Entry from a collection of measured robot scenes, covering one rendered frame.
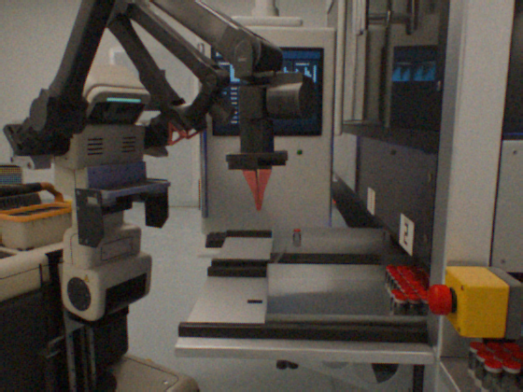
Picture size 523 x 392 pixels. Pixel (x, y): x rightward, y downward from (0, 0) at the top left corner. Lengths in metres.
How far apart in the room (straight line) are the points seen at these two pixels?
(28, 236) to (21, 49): 5.69
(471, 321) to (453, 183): 0.19
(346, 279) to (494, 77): 0.53
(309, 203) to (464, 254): 1.06
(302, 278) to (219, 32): 0.54
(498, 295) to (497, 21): 0.35
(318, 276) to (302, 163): 0.73
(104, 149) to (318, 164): 0.76
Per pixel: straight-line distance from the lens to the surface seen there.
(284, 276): 1.01
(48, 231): 1.66
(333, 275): 1.02
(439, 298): 0.64
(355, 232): 1.35
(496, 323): 0.65
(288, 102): 0.69
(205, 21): 0.83
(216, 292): 0.95
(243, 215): 1.68
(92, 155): 1.35
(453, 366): 0.75
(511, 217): 0.72
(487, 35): 0.69
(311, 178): 1.69
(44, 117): 1.15
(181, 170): 6.38
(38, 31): 7.10
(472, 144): 0.68
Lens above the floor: 1.23
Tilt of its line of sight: 10 degrees down
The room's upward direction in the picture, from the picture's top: straight up
